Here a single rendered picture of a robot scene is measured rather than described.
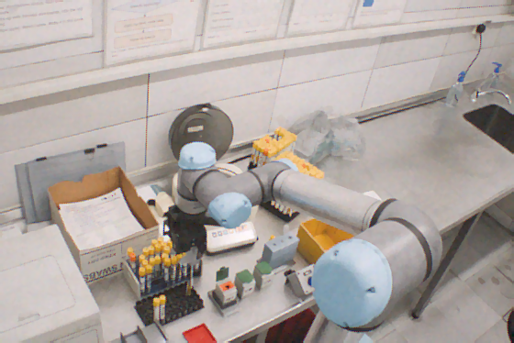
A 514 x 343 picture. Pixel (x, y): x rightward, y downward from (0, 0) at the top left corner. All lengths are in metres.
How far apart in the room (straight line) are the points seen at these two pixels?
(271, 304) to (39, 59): 0.92
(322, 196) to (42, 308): 0.59
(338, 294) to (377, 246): 0.09
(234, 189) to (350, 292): 0.39
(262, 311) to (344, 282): 0.77
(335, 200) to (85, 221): 0.86
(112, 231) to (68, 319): 0.53
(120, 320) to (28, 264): 0.36
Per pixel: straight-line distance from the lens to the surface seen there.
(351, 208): 0.90
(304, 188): 0.98
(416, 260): 0.76
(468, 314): 2.97
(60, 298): 1.10
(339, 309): 0.74
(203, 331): 1.40
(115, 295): 1.46
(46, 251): 1.18
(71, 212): 1.60
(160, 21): 1.49
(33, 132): 1.52
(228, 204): 0.99
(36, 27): 1.37
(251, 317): 1.45
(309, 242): 1.57
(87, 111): 1.54
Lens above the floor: 2.05
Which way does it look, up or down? 38 degrees down
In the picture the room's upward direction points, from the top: 11 degrees clockwise
